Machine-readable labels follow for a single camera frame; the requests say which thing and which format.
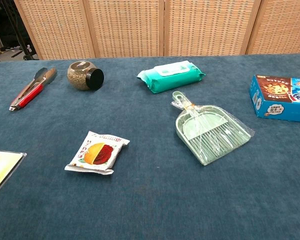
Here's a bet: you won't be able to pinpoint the blue cookie box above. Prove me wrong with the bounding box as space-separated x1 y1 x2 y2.
248 74 300 124

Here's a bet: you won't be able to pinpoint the blue table cloth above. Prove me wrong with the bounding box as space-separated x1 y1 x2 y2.
0 52 300 240

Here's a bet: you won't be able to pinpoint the yellow blister pack card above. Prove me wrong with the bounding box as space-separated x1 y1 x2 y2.
0 149 27 202

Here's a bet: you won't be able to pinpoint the black tripod stand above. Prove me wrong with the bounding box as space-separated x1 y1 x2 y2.
0 0 40 61

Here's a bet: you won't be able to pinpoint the red handled metal tongs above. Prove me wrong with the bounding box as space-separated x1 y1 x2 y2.
8 67 58 112

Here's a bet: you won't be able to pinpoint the woven folding screen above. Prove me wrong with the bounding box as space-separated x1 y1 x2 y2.
13 0 300 61

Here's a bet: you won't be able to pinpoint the white snack packet with fruit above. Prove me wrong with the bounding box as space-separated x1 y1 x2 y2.
64 130 131 176

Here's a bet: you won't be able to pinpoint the glass spice jar black lid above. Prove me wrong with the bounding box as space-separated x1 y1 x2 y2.
66 60 105 91

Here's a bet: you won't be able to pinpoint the green wet wipes pack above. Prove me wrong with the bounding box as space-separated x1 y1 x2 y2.
136 60 206 95

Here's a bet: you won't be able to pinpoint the green dustpan and brush set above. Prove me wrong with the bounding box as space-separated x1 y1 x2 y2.
171 90 255 166

